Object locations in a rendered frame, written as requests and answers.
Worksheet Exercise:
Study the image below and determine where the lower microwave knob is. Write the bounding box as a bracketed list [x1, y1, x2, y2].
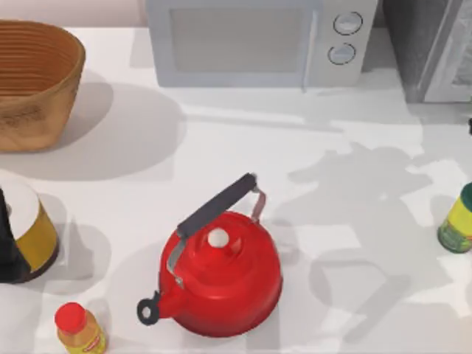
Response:
[327, 41, 357, 66]

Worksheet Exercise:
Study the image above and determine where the yellow and white can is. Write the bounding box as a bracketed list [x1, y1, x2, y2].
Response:
[0, 178, 60, 284]

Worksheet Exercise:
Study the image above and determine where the yellow bottle with red cap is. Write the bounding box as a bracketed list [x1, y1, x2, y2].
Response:
[55, 302, 108, 354]

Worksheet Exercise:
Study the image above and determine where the brown woven basket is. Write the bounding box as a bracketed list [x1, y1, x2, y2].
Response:
[0, 20, 87, 153]

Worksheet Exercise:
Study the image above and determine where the yellow and green bottle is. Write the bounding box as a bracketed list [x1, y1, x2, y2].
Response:
[437, 182, 472, 254]

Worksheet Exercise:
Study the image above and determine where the microwave door handle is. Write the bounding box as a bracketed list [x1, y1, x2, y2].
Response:
[301, 9, 319, 93]

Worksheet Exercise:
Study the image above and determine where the red kettle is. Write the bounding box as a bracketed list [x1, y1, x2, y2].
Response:
[136, 173, 284, 339]

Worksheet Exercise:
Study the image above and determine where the microwave knob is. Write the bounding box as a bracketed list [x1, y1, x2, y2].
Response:
[333, 10, 364, 36]
[327, 41, 357, 66]

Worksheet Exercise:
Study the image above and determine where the pale microwave oven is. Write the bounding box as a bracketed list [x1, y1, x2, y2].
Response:
[144, 0, 378, 94]

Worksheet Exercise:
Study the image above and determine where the upper microwave knob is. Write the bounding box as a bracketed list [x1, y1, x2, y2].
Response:
[333, 10, 364, 36]

